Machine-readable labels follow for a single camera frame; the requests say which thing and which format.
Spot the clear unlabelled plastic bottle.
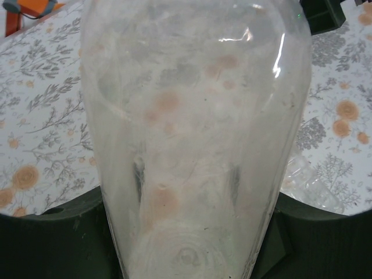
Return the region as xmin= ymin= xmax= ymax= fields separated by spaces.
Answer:
xmin=286 ymin=153 xmax=346 ymax=216

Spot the clear bottle green white label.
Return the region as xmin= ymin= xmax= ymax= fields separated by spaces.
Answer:
xmin=78 ymin=0 xmax=313 ymax=279

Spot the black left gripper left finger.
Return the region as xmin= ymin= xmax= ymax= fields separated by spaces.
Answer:
xmin=0 ymin=185 xmax=123 ymax=279

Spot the floral patterned table cover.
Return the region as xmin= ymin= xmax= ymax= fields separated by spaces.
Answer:
xmin=0 ymin=0 xmax=372 ymax=219

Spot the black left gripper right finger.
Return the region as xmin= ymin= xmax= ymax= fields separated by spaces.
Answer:
xmin=252 ymin=191 xmax=372 ymax=279

